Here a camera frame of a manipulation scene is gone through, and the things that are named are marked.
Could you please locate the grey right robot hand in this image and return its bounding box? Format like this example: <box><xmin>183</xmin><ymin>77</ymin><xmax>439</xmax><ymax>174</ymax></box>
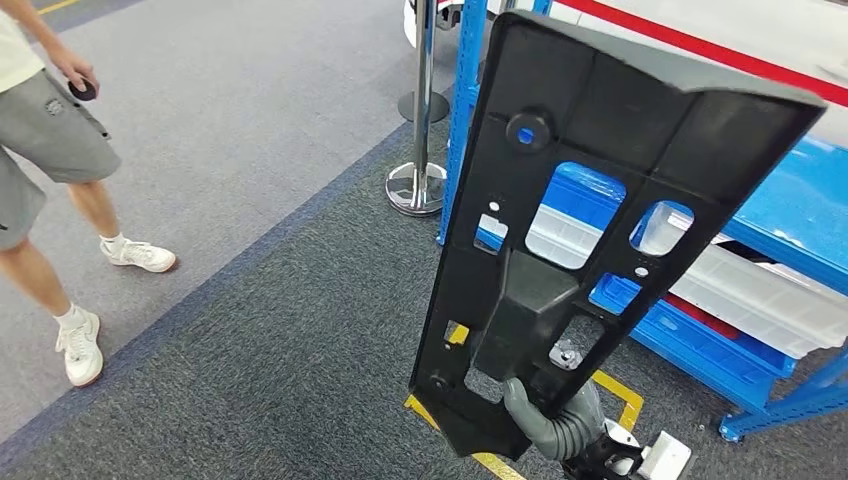
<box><xmin>500</xmin><ymin>376</ymin><xmax>608</xmax><ymax>461</ymax></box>

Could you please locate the person's hand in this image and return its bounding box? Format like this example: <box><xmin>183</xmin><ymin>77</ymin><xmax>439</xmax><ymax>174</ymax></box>
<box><xmin>50</xmin><ymin>46</ymin><xmax>101</xmax><ymax>95</ymax></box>

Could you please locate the black round object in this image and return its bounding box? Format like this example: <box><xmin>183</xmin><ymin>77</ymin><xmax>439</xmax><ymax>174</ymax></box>
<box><xmin>68</xmin><ymin>77</ymin><xmax>100</xmax><ymax>103</ymax></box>

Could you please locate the black plastic panel part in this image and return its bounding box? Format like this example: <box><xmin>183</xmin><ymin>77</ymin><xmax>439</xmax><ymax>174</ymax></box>
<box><xmin>407</xmin><ymin>9</ymin><xmax>828</xmax><ymax>464</ymax></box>

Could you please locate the blue metal shelf rack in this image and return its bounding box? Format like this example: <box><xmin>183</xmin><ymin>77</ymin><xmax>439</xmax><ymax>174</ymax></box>
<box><xmin>437</xmin><ymin>0</ymin><xmax>848</xmax><ymax>444</ymax></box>

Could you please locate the person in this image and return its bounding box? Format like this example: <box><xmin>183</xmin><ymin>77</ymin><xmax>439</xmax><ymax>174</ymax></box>
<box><xmin>0</xmin><ymin>0</ymin><xmax>179</xmax><ymax>390</ymax></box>

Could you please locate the blue plastic bin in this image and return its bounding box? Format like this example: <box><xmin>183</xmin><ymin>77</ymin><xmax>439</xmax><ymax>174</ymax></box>
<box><xmin>474</xmin><ymin>161</ymin><xmax>628</xmax><ymax>254</ymax></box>
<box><xmin>588</xmin><ymin>273</ymin><xmax>798</xmax><ymax>413</ymax></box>

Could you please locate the red object in bin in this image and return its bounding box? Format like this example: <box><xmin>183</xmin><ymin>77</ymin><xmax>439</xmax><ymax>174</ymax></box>
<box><xmin>662</xmin><ymin>294</ymin><xmax>741</xmax><ymax>343</ymax></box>

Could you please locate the white car with red stripe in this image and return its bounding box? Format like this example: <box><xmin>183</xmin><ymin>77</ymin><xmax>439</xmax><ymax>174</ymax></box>
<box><xmin>402</xmin><ymin>0</ymin><xmax>848</xmax><ymax>151</ymax></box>

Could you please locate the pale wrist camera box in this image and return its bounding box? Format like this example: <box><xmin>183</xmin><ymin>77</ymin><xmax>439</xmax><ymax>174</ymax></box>
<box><xmin>634</xmin><ymin>430</ymin><xmax>694</xmax><ymax>480</ymax></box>

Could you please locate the chrome stanchion post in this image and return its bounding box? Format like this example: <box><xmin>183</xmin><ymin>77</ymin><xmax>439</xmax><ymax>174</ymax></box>
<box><xmin>384</xmin><ymin>0</ymin><xmax>450</xmax><ymax>219</ymax></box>

